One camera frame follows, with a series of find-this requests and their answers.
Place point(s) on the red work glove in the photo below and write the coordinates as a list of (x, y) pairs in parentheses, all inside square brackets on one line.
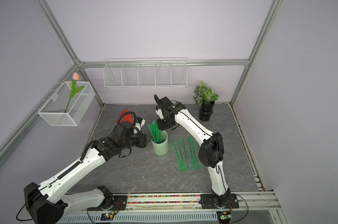
[(126, 116)]

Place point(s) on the green plant in black pot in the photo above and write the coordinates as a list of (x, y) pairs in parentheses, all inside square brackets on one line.
[(205, 97)]

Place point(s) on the light green metal cup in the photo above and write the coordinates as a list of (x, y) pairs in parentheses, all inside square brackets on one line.
[(161, 148)]

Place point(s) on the pink artificial tulip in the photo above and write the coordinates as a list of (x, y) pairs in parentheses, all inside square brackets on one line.
[(74, 89)]

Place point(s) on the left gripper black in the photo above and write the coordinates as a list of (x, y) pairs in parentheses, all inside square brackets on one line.
[(143, 137)]

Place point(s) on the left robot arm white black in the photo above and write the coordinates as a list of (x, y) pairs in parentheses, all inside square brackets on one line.
[(49, 201)]

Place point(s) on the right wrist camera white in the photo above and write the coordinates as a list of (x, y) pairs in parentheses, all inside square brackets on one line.
[(159, 113)]

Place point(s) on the white vented cable duct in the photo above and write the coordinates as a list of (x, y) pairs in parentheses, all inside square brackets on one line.
[(139, 217)]

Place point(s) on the aluminium front rail frame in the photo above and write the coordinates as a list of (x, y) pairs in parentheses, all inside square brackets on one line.
[(254, 207)]

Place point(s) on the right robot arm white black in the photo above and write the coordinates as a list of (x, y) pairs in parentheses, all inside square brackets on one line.
[(211, 150)]

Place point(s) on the white wire wall shelf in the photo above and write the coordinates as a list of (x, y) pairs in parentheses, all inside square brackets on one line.
[(145, 72)]

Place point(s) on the green straw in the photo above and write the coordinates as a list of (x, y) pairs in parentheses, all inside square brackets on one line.
[(176, 154), (185, 154), (198, 148), (181, 156), (192, 154)]

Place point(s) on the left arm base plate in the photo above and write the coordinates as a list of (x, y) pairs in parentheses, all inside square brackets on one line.
[(117, 203)]

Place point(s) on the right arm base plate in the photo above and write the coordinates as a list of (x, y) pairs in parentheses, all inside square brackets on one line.
[(212, 201)]

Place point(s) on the white mesh side basket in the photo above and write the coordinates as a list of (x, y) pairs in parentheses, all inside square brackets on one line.
[(53, 110)]

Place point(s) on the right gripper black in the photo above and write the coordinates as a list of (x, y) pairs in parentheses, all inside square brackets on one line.
[(161, 126)]

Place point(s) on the bundle of green wrapped straws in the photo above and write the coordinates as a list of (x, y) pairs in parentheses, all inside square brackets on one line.
[(155, 132)]

